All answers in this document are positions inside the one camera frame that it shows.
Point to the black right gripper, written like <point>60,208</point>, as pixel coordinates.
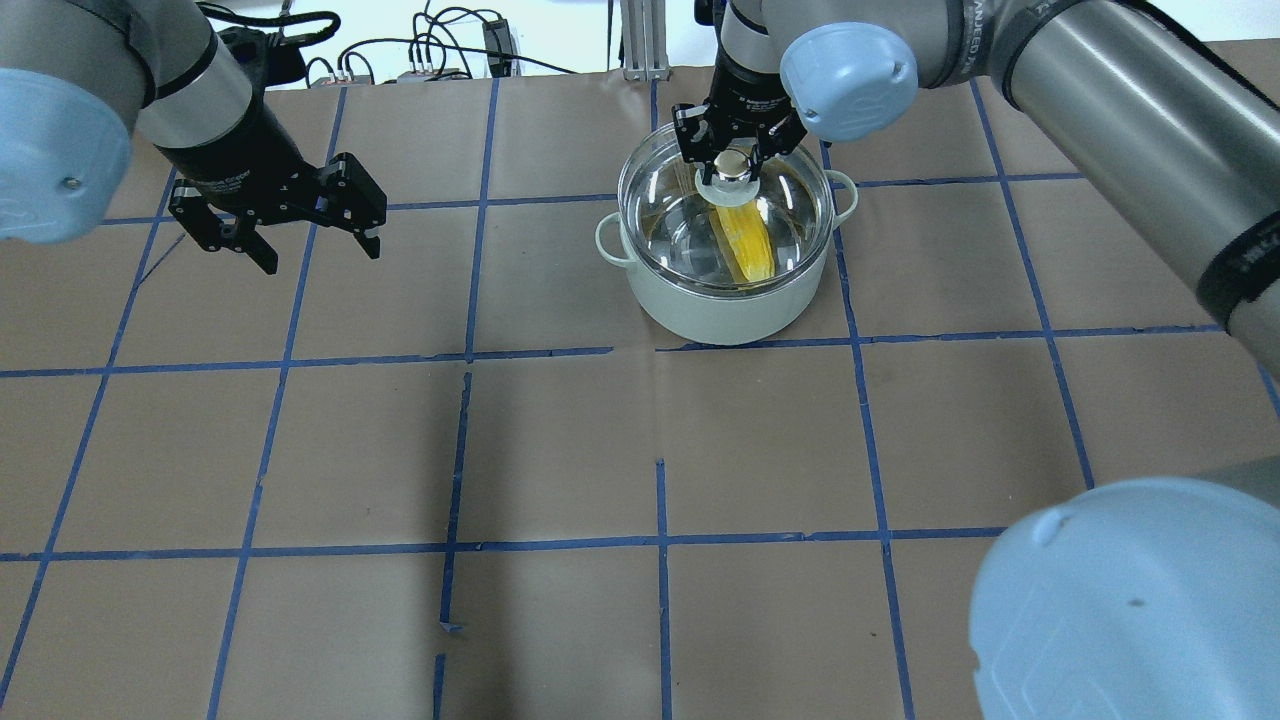
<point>745,88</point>

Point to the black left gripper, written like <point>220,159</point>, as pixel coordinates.
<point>232,147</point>

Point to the yellow corn cob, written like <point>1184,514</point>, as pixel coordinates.
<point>743,239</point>

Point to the glass pot lid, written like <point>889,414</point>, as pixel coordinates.
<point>665,213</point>

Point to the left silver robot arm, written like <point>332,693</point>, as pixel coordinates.
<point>78,78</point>

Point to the pale green steel pot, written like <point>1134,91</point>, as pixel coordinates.
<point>710,320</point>

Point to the usb hub strip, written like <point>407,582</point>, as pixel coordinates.
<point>431,74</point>

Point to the black power adapter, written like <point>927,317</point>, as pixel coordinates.
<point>499,48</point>

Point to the aluminium frame post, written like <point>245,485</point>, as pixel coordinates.
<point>644,40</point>

